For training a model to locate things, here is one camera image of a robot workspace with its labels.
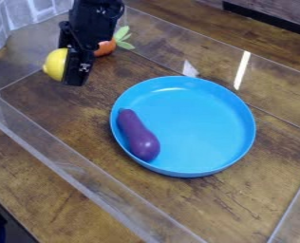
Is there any orange toy carrot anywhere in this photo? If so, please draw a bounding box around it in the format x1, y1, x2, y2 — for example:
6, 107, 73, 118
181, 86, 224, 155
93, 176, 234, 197
94, 26, 136, 57

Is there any purple toy eggplant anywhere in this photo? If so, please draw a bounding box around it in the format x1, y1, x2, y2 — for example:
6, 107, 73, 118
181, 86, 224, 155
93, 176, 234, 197
117, 109, 161, 161

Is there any blue round plastic tray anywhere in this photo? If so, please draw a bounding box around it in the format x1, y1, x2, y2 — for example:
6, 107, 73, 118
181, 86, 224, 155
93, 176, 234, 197
110, 76, 257, 178

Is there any clear acrylic enclosure wall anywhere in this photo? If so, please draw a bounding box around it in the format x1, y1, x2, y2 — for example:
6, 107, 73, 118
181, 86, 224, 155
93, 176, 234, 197
0, 0, 300, 243

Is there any white grid curtain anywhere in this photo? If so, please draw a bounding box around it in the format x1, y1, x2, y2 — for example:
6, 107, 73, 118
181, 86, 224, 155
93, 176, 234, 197
0, 0, 74, 48

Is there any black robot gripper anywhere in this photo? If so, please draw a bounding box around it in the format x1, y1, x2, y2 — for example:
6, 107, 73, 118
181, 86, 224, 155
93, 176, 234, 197
59, 0, 125, 86

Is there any yellow toy lemon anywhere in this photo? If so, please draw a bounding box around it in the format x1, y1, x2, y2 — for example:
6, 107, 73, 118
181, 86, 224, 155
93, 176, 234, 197
42, 47, 67, 82

